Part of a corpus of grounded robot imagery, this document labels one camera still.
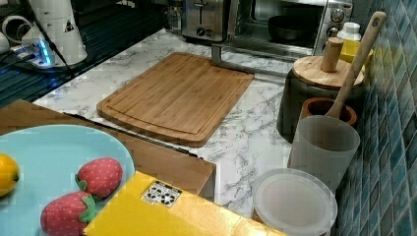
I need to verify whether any brown ceramic cup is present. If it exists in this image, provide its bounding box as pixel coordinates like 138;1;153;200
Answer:
299;97;357;126

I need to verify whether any frosted plastic cup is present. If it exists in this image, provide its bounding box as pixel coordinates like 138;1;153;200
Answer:
288;115;361;192

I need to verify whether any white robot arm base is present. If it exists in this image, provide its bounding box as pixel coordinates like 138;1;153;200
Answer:
1;0;88;69

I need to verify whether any upper toy strawberry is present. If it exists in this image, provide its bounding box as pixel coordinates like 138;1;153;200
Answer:
75;157;123;201

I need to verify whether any black cable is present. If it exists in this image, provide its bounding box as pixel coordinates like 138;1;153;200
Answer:
19;0;78;78

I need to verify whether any white bottle with cap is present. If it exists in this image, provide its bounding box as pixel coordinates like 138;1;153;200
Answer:
337;22;361;41

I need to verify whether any lower toy strawberry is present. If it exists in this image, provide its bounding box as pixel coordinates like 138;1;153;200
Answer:
40;191;97;236

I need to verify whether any stainless steel toaster oven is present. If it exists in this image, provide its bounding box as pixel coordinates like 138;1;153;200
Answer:
227;0;353;55

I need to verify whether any toy lemon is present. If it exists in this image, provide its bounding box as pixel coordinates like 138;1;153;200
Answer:
0;153;20;197

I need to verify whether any black bowl inside oven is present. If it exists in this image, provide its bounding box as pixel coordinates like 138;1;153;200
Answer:
268;16;321;41

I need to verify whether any container with white plastic lid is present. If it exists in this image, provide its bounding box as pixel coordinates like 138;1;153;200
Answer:
253;168;337;236

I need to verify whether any light blue plate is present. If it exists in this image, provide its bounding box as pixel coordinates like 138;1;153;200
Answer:
0;125;135;236

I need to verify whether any black canister with wooden lid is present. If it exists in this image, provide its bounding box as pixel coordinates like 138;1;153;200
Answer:
276;37;351;143

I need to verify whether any brown cardboard box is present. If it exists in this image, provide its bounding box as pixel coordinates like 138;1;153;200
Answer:
0;100;216;202

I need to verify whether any bamboo cutting board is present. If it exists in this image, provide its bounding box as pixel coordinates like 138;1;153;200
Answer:
96;52;254;148

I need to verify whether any wooden spoon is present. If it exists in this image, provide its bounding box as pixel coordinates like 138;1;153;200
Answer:
326;11;387;119

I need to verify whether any yellow container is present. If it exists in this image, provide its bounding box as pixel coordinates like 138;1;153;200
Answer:
339;39;361;63

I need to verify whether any yellow box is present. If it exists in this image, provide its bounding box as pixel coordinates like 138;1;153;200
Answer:
85;172;286;236

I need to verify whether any toy strawberry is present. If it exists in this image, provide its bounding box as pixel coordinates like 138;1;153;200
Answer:
75;157;123;201
40;191;97;236

